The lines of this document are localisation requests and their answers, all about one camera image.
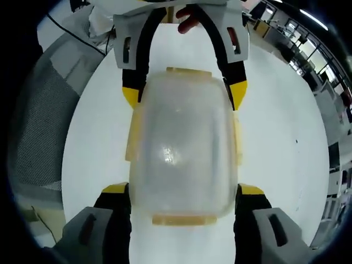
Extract black cable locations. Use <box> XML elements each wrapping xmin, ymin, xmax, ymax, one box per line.
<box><xmin>46</xmin><ymin>13</ymin><xmax>107</xmax><ymax>56</ymax></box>

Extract thin cable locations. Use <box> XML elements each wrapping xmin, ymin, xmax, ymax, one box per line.
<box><xmin>31</xmin><ymin>205</ymin><xmax>58</xmax><ymax>244</ymax></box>

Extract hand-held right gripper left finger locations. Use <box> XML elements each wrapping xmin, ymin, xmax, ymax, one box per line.
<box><xmin>62</xmin><ymin>183</ymin><xmax>132</xmax><ymax>264</ymax></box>

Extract white cloth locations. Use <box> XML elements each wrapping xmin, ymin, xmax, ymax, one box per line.
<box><xmin>87</xmin><ymin>4</ymin><xmax>117</xmax><ymax>48</ymax></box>

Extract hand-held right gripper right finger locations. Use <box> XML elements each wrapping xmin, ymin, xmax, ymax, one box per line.
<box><xmin>233</xmin><ymin>183</ymin><xmax>313</xmax><ymax>264</ymax></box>

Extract white storage cabinet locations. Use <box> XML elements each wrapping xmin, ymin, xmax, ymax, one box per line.
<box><xmin>321</xmin><ymin>164</ymin><xmax>352</xmax><ymax>230</ymax></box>

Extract clear plastic box yellow buckles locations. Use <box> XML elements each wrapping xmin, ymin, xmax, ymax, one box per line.
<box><xmin>125</xmin><ymin>66</ymin><xmax>245</xmax><ymax>227</ymax></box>

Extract person's left hand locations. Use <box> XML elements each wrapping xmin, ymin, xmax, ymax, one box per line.
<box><xmin>175</xmin><ymin>7</ymin><xmax>202</xmax><ymax>35</ymax></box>

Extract cardboard box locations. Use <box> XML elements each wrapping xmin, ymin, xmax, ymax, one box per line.
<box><xmin>252</xmin><ymin>19</ymin><xmax>272</xmax><ymax>39</ymax></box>

